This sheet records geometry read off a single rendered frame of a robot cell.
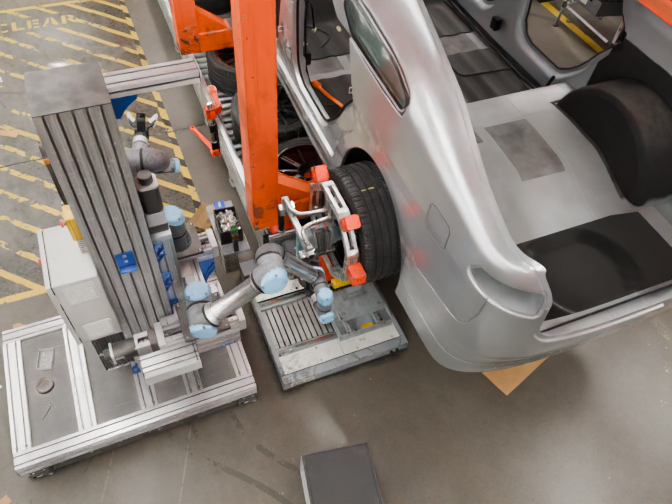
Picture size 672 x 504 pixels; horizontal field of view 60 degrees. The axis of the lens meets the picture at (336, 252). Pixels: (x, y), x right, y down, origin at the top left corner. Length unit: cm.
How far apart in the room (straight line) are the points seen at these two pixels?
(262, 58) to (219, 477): 219
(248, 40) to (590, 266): 211
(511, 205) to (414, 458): 153
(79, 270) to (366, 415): 183
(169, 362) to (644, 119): 282
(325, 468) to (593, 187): 218
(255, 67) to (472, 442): 238
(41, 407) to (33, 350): 37
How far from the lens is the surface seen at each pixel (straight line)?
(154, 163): 274
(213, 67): 494
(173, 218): 301
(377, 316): 368
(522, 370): 393
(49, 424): 353
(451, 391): 372
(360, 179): 300
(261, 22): 271
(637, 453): 400
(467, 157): 238
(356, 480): 307
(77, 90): 218
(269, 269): 243
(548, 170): 358
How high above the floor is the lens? 327
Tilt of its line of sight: 52 degrees down
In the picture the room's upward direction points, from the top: 6 degrees clockwise
